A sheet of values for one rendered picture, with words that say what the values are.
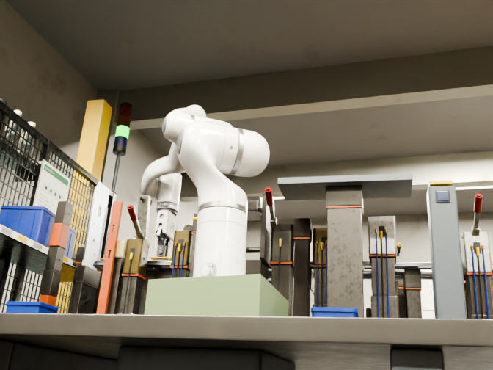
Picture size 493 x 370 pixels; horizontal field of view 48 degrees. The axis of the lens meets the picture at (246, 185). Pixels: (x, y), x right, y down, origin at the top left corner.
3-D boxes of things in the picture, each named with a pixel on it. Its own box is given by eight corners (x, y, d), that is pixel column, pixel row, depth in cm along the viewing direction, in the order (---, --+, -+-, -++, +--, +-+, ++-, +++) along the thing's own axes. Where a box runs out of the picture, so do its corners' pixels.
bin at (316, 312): (359, 352, 136) (358, 314, 139) (357, 347, 127) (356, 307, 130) (314, 350, 138) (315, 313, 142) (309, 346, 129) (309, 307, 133)
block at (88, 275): (88, 354, 200) (100, 272, 211) (71, 351, 189) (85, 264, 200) (80, 354, 201) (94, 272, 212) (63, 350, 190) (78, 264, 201)
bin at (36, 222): (72, 264, 214) (78, 232, 219) (37, 242, 186) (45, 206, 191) (31, 263, 216) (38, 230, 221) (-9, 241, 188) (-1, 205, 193)
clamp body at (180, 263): (188, 354, 169) (199, 237, 183) (176, 351, 160) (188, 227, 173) (168, 354, 171) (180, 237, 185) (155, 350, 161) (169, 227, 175)
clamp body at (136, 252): (138, 352, 175) (151, 244, 188) (125, 349, 166) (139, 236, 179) (119, 352, 177) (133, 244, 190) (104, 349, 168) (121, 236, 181)
